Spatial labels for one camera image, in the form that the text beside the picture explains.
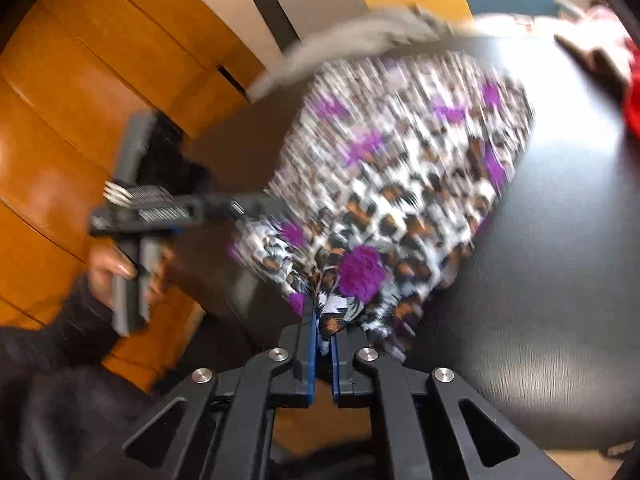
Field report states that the pink fleece garment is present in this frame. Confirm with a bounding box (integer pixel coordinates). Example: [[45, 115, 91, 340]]
[[555, 5, 636, 86]]

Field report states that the red garment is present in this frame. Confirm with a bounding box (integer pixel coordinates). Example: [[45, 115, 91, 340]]
[[622, 45, 640, 137]]

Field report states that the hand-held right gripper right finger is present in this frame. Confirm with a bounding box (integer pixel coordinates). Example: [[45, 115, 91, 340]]
[[330, 327, 571, 480]]

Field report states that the person's left forearm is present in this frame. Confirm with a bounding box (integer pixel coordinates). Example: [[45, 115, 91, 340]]
[[0, 280, 171, 480]]

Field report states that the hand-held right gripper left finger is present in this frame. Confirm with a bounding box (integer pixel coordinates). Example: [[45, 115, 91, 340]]
[[70, 305, 318, 480]]

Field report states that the person's left hand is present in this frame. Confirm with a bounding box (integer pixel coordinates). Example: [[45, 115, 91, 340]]
[[89, 248, 177, 307]]

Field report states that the grey garment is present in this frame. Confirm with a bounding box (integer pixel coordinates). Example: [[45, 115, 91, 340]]
[[247, 5, 476, 101]]

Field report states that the orange wooden wardrobe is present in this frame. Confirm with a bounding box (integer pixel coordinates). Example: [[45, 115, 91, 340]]
[[0, 0, 266, 396]]

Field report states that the leopard print purple flower garment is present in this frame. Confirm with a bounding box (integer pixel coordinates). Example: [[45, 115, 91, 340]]
[[225, 52, 536, 366]]

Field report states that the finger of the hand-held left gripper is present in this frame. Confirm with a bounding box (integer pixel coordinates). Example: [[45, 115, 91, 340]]
[[185, 192, 289, 227]]

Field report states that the white printed pillow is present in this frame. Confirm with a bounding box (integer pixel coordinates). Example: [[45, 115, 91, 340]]
[[470, 10, 561, 37]]

